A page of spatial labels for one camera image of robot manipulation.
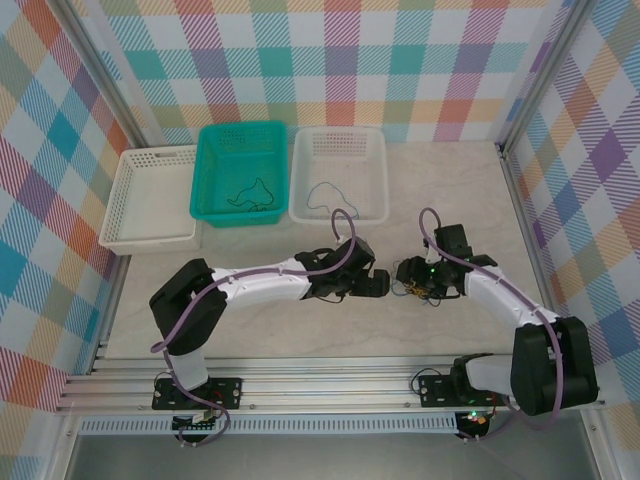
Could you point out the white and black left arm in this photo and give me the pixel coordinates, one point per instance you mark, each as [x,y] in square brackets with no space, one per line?
[260,287]

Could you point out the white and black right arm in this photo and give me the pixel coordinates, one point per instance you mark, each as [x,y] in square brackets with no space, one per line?
[500,297]

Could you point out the white deep plastic basket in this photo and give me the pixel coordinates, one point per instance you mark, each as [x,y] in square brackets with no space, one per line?
[350,160]

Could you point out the small circuit board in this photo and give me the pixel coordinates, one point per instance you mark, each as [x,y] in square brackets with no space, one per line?
[200,419]
[475,419]

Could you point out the teal plastic basket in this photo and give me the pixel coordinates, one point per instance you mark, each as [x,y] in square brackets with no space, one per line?
[240,160]

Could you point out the white shallow perforated basket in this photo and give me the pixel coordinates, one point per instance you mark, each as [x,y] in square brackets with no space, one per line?
[150,200]

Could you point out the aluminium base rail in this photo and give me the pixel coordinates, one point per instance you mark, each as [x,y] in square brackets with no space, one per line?
[325,385]

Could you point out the aluminium frame post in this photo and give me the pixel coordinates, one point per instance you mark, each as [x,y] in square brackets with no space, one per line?
[545,75]
[62,450]
[111,80]

